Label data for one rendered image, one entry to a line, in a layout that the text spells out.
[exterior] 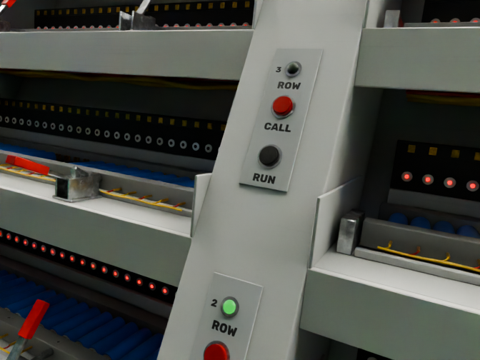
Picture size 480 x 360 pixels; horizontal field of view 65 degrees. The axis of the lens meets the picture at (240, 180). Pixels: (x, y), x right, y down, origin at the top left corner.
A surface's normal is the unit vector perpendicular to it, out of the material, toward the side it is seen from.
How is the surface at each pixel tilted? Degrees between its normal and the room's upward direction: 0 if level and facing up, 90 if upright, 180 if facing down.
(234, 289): 90
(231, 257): 90
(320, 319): 113
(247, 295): 90
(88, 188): 90
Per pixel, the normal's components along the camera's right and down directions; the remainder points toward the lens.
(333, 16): -0.37, -0.29
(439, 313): -0.44, 0.09
